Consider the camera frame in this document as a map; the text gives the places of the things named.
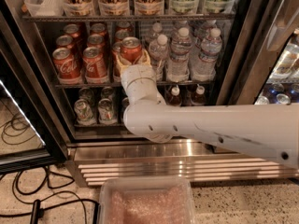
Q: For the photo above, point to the front left pepsi can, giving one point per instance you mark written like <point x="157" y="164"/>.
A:
<point x="124" y="104"/>

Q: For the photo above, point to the gold can top shelf right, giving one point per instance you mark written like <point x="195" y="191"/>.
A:
<point x="149" y="7"/>

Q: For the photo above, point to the front middle water bottle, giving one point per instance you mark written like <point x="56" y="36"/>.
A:
<point x="180" y="47"/>

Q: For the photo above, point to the second row right coke can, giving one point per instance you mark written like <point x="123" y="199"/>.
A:
<point x="116" y="48"/>

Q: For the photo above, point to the second row middle coke can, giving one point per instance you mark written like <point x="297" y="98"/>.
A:
<point x="96" y="40"/>

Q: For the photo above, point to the open glass fridge door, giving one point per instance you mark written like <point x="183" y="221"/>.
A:
<point x="26" y="140"/>

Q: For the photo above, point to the brown tea bottle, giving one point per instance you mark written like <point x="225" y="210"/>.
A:
<point x="198" y="97"/>
<point x="173" y="96"/>

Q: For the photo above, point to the gold can top shelf middle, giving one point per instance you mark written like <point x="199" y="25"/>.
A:
<point x="114" y="7"/>

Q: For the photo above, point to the front left green soda can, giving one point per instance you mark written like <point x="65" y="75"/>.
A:
<point x="84" y="112"/>

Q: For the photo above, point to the second row left coke can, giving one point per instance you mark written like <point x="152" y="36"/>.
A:
<point x="66" y="41"/>

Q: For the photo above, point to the right brown tea bottle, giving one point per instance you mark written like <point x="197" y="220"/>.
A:
<point x="198" y="97"/>

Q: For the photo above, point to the front right water bottle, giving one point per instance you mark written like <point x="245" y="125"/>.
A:
<point x="203" y="68"/>

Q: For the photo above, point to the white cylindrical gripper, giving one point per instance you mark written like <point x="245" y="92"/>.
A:
<point x="137" y="73"/>

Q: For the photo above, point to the empty clear shelf tray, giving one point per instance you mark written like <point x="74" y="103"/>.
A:
<point x="47" y="8"/>

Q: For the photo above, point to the green soda can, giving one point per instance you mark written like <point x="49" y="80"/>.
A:
<point x="84" y="112"/>
<point x="106" y="111"/>

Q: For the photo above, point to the water bottle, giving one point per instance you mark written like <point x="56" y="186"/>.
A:
<point x="158" y="52"/>
<point x="203" y="68"/>
<point x="180" y="47"/>

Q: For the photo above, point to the clear plastic bin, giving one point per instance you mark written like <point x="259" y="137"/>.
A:
<point x="147" y="200"/>

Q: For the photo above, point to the second row coke can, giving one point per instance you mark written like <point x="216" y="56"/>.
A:
<point x="66" y="41"/>
<point x="96" y="40"/>
<point x="116" y="48"/>

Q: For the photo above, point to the stainless steel fridge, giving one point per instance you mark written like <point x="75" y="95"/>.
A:
<point x="254" y="34"/>

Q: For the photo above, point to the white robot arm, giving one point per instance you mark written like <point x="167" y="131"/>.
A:
<point x="270" y="132"/>

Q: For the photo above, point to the left brown tea bottle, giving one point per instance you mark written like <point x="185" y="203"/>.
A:
<point x="173" y="96"/>

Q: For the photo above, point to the front left water bottle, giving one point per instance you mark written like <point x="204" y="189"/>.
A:
<point x="158" y="52"/>

